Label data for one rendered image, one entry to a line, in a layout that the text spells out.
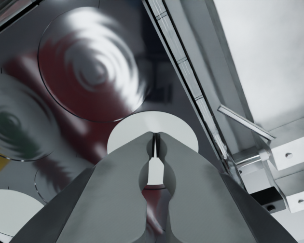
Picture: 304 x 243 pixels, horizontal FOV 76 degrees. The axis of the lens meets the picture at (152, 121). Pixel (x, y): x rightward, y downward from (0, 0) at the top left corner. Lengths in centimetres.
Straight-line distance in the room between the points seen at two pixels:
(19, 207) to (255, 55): 34
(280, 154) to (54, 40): 24
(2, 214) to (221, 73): 35
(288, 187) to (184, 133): 16
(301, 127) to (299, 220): 30
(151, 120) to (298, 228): 43
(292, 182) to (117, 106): 24
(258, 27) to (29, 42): 20
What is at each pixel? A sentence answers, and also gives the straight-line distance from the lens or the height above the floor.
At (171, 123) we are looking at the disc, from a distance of 20.
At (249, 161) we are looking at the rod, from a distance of 25.
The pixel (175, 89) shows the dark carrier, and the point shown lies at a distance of 19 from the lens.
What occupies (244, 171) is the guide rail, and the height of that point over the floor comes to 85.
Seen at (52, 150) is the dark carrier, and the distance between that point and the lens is 25.
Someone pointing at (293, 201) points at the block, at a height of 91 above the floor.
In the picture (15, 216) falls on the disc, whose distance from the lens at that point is 36.
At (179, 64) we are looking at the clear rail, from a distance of 18.
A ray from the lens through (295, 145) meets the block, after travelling 25.
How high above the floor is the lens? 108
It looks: 62 degrees down
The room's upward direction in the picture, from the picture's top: 179 degrees counter-clockwise
